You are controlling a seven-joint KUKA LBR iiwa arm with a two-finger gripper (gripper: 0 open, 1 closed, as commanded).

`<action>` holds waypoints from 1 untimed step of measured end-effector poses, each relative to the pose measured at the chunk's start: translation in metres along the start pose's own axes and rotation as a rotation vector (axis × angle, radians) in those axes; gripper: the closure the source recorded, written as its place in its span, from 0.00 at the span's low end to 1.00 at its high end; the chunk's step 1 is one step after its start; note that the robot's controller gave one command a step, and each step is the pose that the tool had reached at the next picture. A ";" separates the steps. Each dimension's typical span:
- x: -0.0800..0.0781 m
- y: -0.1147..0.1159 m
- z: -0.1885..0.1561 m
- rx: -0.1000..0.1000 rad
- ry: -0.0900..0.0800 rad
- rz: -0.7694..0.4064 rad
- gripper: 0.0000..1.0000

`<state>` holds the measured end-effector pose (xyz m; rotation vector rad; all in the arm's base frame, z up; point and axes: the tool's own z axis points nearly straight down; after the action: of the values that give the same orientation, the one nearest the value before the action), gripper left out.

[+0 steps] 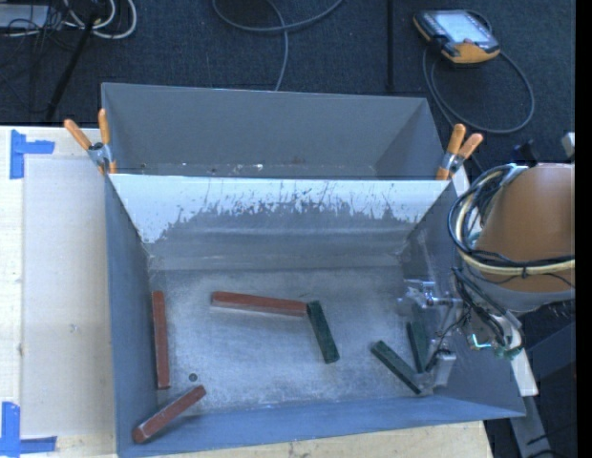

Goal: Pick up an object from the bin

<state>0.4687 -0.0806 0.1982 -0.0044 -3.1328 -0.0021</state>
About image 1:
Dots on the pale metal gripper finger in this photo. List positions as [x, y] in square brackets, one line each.
[441, 368]
[422, 298]

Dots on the dark green flat block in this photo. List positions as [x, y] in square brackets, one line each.
[323, 332]
[396, 365]
[416, 344]

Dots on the grey metal bin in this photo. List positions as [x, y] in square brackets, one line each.
[277, 236]

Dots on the red-brown flat block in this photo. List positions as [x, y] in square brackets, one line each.
[160, 341]
[168, 415]
[258, 303]

